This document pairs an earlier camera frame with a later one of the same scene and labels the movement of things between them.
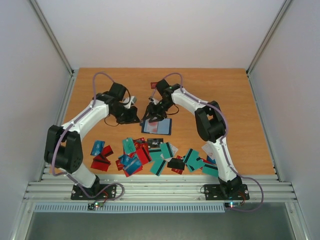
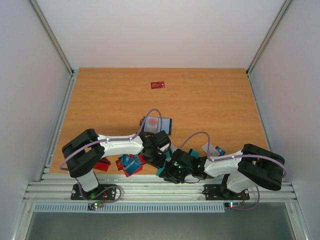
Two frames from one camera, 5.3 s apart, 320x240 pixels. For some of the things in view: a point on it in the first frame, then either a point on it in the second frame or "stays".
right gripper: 154,111 -> 171,175
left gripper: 132,116 -> 159,164
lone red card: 153,85 stays
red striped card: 100,163 stays
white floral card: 209,148 stays
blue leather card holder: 161,127 stays
